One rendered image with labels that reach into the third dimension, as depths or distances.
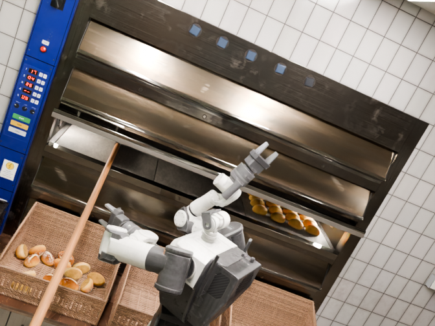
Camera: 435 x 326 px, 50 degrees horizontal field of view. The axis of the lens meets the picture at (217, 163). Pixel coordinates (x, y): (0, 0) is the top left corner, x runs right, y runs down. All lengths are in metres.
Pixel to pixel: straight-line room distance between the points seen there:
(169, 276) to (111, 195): 1.19
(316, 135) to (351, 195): 0.43
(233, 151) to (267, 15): 0.73
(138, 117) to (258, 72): 0.67
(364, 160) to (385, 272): 0.77
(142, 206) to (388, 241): 1.47
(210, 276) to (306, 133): 1.17
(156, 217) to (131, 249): 1.07
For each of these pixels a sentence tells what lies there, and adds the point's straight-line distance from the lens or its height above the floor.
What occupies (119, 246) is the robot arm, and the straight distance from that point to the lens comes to 1.70.
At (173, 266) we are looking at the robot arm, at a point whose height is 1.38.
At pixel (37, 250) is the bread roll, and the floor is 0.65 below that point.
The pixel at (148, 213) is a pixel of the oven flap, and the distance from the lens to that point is 2.72.
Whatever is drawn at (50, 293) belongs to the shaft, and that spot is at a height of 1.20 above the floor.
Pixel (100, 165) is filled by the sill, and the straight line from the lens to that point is 2.65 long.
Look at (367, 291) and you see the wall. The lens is 3.18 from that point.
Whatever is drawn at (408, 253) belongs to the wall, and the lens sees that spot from 3.13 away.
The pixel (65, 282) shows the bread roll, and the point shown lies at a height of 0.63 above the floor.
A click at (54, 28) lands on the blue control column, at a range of 2.51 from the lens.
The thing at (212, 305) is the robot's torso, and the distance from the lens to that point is 1.76.
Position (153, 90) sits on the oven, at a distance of 2.50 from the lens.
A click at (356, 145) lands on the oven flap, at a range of 2.73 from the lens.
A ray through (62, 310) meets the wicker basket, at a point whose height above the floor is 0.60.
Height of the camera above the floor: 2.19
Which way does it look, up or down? 17 degrees down
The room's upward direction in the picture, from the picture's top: 25 degrees clockwise
